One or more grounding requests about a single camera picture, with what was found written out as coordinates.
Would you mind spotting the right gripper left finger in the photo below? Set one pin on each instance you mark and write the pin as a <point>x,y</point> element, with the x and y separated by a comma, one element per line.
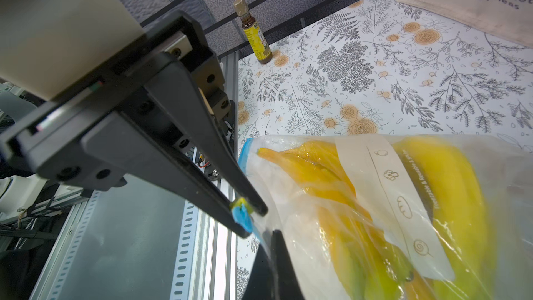
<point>260,282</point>

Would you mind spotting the yellow drink bottle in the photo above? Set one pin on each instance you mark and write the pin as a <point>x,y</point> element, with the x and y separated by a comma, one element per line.
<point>253,32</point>

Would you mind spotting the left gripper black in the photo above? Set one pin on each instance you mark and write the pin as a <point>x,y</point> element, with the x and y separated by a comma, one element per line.
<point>136,114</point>

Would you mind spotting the zip-top bag of bananas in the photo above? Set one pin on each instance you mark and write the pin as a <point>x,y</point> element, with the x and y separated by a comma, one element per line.
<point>394,217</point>

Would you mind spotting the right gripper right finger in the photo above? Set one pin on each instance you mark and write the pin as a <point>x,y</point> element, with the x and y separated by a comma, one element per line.
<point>285,283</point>

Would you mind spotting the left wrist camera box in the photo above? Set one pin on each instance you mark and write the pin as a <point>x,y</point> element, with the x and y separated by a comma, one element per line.
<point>48,45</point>

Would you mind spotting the aluminium front rail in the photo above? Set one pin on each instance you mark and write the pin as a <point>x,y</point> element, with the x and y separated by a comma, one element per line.
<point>124,235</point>

